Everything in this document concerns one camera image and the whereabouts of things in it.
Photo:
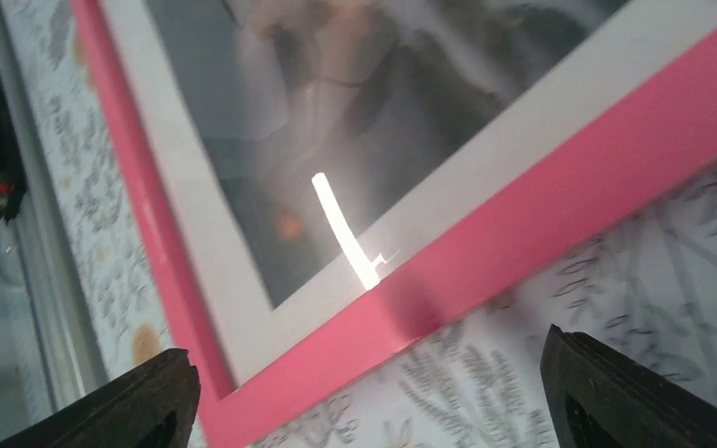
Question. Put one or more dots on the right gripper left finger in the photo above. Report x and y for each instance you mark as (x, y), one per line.
(152, 405)

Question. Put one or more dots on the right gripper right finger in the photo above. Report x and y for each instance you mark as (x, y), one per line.
(598, 397)

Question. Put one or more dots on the pink wooden picture frame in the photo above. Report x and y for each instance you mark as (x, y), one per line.
(629, 116)

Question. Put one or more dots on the clear frame glass pane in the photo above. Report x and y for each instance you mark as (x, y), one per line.
(251, 334)

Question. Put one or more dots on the white mat board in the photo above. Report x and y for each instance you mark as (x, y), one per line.
(368, 170)

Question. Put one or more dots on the volcano landscape photo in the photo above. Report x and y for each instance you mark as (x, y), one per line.
(374, 95)

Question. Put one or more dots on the floral patterned table mat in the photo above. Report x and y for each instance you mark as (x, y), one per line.
(646, 286)

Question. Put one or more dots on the aluminium rail beam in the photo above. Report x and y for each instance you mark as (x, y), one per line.
(59, 358)

